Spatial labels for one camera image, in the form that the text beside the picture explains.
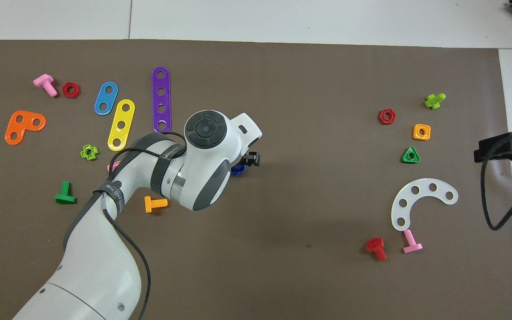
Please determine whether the brown table mat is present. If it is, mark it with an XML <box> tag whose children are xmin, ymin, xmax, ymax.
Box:
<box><xmin>0</xmin><ymin>39</ymin><xmax>512</xmax><ymax>320</ymax></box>

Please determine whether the lime green cross bolt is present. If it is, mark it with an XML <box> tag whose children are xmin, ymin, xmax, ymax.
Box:
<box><xmin>424</xmin><ymin>93</ymin><xmax>446</xmax><ymax>110</ymax></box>

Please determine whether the white curved five-hole plate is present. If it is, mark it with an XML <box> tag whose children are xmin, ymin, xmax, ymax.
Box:
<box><xmin>391</xmin><ymin>178</ymin><xmax>459</xmax><ymax>232</ymax></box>

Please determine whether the green triangle toy nut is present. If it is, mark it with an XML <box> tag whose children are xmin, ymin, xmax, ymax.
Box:
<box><xmin>401</xmin><ymin>147</ymin><xmax>421</xmax><ymax>164</ymax></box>

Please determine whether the purple four-hole toy plate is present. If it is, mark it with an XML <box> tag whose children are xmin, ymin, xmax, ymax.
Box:
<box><xmin>152</xmin><ymin>67</ymin><xmax>172</xmax><ymax>134</ymax></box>

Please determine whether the orange plastic toy bolt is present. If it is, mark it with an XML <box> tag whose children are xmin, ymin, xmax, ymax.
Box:
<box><xmin>144</xmin><ymin>196</ymin><xmax>168</xmax><ymax>214</ymax></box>

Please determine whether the pink plastic toy bolt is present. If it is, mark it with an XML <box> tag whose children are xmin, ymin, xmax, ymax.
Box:
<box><xmin>403</xmin><ymin>229</ymin><xmax>424</xmax><ymax>254</ymax></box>
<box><xmin>33</xmin><ymin>74</ymin><xmax>58</xmax><ymax>97</ymax></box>

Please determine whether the yellow three-hole toy plate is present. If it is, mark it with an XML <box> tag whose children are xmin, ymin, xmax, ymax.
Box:
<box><xmin>107</xmin><ymin>99</ymin><xmax>136</xmax><ymax>152</ymax></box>

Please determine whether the red hexagonal toy bolt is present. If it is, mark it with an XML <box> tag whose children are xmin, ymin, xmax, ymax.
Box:
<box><xmin>366</xmin><ymin>237</ymin><xmax>388</xmax><ymax>262</ymax></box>

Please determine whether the blue two-hole toy plate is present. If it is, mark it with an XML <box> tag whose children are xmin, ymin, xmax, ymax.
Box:
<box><xmin>94</xmin><ymin>81</ymin><xmax>119</xmax><ymax>116</ymax></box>

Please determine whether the green plastic toy bolt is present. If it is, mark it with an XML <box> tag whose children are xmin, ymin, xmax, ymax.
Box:
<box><xmin>55</xmin><ymin>181</ymin><xmax>76</xmax><ymax>205</ymax></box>

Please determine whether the orange three-hole angled plate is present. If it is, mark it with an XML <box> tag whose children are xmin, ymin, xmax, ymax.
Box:
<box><xmin>5</xmin><ymin>110</ymin><xmax>47</xmax><ymax>146</ymax></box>

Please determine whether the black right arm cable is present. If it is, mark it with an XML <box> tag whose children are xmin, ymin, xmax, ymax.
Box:
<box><xmin>480</xmin><ymin>129</ymin><xmax>512</xmax><ymax>231</ymax></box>

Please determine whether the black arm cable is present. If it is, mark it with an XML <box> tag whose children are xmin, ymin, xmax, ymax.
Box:
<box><xmin>103</xmin><ymin>131</ymin><xmax>188</xmax><ymax>320</ymax></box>
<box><xmin>480</xmin><ymin>129</ymin><xmax>512</xmax><ymax>231</ymax></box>

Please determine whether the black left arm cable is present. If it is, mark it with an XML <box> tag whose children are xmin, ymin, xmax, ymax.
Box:
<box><xmin>103</xmin><ymin>131</ymin><xmax>188</xmax><ymax>320</ymax></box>

